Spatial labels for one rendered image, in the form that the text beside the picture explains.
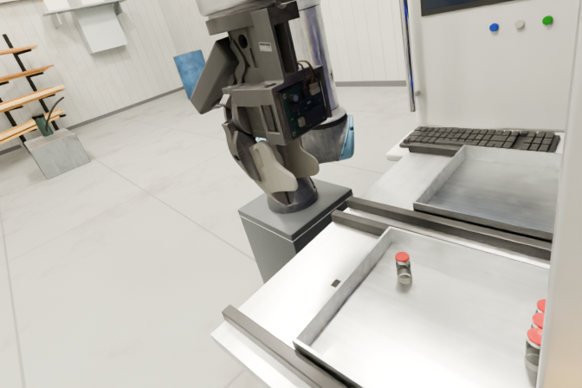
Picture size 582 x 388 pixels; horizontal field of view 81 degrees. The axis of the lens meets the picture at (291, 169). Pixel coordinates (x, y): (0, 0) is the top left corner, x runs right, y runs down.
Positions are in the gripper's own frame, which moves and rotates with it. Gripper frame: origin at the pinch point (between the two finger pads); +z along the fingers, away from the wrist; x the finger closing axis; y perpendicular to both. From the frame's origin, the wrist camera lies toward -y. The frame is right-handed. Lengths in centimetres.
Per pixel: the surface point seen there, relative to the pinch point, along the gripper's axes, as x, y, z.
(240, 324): -7.9, -7.7, 19.5
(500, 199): 39.1, 13.1, 21.4
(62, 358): -41, -158, 109
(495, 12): 89, -2, -5
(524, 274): 19.7, 21.2, 19.8
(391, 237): 19.5, 1.7, 20.2
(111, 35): 300, -832, -57
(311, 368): -7.0, 5.4, 19.6
